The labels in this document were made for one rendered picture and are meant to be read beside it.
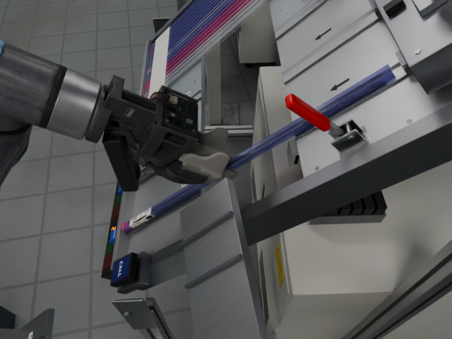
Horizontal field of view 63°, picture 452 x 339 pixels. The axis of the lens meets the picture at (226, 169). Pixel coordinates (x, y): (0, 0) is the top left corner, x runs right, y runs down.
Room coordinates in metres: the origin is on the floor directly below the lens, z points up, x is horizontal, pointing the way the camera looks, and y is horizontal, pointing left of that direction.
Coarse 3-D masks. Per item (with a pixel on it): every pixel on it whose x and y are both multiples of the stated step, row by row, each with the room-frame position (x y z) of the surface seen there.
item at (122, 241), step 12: (144, 60) 0.81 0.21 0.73; (144, 72) 0.76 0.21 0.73; (144, 84) 0.72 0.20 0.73; (132, 192) 0.40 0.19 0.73; (120, 204) 0.37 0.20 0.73; (132, 204) 0.37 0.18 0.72; (120, 216) 0.34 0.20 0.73; (132, 216) 0.35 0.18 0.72; (120, 228) 0.32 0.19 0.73; (120, 240) 0.29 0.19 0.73; (120, 252) 0.27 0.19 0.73
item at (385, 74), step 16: (368, 80) 0.33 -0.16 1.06; (384, 80) 0.33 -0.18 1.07; (336, 96) 0.34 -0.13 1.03; (352, 96) 0.33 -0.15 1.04; (288, 128) 0.33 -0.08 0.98; (304, 128) 0.32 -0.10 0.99; (256, 144) 0.33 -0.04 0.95; (272, 144) 0.32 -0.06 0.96; (240, 160) 0.32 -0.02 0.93; (176, 192) 0.33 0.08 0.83; (192, 192) 0.32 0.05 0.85; (160, 208) 0.32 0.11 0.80; (128, 224) 0.32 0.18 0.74
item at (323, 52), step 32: (288, 0) 0.62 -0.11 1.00; (320, 0) 0.55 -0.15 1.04; (352, 0) 0.50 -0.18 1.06; (288, 32) 0.53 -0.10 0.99; (320, 32) 0.48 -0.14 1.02; (352, 32) 0.44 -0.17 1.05; (384, 32) 0.41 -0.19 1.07; (288, 64) 0.46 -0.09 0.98; (320, 64) 0.42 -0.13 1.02; (352, 64) 0.39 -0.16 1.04; (384, 64) 0.36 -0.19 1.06; (320, 96) 0.37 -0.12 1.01; (384, 96) 0.31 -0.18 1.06; (416, 96) 0.29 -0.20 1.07; (448, 96) 0.27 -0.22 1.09; (384, 128) 0.27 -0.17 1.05; (320, 160) 0.27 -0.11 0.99
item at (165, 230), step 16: (192, 80) 0.61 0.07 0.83; (192, 96) 0.55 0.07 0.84; (144, 176) 0.42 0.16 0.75; (160, 176) 0.40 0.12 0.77; (144, 192) 0.39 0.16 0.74; (160, 192) 0.36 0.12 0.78; (144, 208) 0.35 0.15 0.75; (176, 208) 0.31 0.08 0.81; (144, 224) 0.31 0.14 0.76; (160, 224) 0.30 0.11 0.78; (176, 224) 0.28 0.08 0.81; (144, 240) 0.28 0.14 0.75; (160, 240) 0.27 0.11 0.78; (176, 240) 0.25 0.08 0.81
